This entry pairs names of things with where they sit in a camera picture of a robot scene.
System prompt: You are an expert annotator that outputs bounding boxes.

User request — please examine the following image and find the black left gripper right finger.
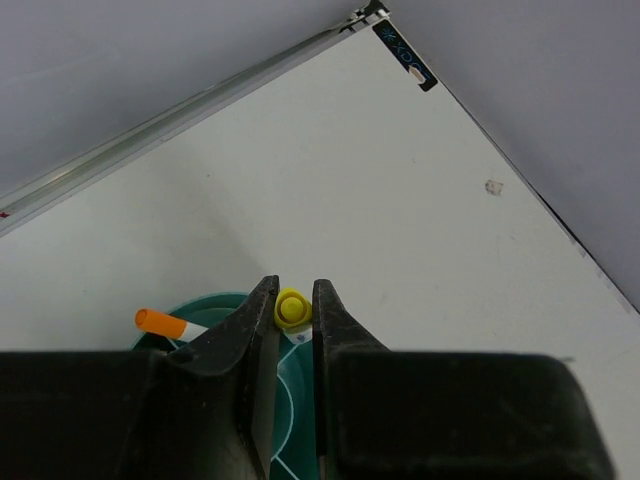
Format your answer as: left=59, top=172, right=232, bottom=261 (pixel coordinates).
left=312, top=279, right=400, bottom=479

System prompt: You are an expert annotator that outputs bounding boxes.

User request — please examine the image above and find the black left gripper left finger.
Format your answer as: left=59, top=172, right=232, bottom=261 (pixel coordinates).
left=114, top=275, right=280, bottom=479

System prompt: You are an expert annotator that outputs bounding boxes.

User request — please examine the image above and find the white marker orange cap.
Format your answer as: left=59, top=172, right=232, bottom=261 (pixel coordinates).
left=134, top=308, right=208, bottom=343

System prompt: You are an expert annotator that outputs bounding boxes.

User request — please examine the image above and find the white marker yellow cap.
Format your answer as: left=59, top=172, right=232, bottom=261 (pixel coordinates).
left=274, top=288, right=313, bottom=345

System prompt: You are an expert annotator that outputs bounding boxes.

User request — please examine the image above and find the teal round divided organizer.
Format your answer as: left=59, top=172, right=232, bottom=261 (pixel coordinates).
left=134, top=292, right=318, bottom=479

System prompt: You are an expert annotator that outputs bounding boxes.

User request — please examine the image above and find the left black logo sticker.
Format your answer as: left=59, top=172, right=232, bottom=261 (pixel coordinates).
left=372, top=20, right=438, bottom=92

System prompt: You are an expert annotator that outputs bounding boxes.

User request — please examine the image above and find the left aluminium table rail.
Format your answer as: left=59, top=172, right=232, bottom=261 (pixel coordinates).
left=1, top=1, right=390, bottom=235

